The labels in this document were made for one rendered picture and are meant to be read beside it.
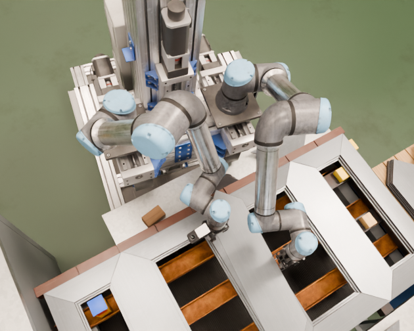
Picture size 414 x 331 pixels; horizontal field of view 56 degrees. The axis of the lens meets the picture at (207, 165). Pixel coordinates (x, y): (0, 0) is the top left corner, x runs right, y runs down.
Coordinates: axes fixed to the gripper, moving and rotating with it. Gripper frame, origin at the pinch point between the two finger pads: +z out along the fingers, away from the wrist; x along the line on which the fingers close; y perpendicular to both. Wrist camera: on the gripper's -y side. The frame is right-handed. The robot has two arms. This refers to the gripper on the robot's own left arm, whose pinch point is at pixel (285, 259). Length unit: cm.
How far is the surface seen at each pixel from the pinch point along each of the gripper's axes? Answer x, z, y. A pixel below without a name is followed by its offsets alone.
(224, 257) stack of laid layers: -13.5, 0.9, 22.6
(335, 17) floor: -155, 85, -196
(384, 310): 39.9, 7.9, -28.2
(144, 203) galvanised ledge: -57, 17, 39
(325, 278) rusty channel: 16.8, 17.3, -17.6
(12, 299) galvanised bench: -35, -20, 98
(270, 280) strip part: 4.1, 0.8, 10.5
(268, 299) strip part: 10.2, 0.8, 15.7
